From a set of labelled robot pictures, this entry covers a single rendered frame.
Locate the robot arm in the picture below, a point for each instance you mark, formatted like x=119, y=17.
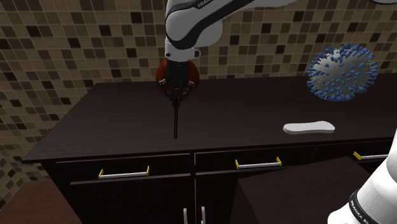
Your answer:
x=192, y=21

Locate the white flat oblong object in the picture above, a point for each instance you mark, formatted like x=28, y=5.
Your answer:
x=308, y=127

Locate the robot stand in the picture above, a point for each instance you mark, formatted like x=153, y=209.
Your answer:
x=294, y=195

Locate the red round object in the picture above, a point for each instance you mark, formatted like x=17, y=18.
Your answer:
x=193, y=73

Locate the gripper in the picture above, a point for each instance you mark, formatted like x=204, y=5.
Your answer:
x=177, y=73

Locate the dark wooden drawer cabinet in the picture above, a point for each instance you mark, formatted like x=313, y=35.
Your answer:
x=124, y=198

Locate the blue spiky grey ball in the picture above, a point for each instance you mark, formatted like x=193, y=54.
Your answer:
x=339, y=73

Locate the thin black stick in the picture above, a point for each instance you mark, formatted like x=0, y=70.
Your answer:
x=176, y=124

